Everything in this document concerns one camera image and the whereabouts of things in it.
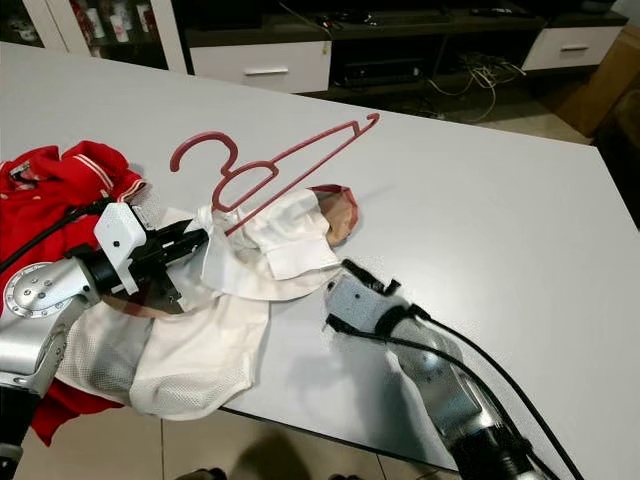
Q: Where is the red plastic clothes hanger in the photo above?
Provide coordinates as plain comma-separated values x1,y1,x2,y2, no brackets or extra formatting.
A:
170,112,381,238

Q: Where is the cream white polo shirt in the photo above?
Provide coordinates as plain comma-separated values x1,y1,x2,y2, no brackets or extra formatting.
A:
55,183,361,421

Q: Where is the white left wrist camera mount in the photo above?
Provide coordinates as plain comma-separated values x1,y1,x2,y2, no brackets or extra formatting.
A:
95,202,148,293

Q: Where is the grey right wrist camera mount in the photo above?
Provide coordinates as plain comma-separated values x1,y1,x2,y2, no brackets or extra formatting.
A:
325,272,397,336

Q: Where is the dark wooden TV stand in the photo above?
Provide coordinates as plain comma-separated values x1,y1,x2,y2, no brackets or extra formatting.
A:
175,0,640,101

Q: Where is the red polo shirt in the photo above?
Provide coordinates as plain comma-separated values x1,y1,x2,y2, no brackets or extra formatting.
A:
0,140,146,446

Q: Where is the black set-top box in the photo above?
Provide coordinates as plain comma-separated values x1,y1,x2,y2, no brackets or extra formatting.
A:
335,58,421,89

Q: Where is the narrow white drawer front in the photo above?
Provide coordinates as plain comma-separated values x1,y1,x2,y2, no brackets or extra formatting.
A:
522,25,626,71

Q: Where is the white glass-door cabinet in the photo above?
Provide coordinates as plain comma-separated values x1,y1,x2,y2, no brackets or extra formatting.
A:
20,0,191,76

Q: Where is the wide white drawer front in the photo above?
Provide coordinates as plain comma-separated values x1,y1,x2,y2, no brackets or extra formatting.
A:
190,42,333,96

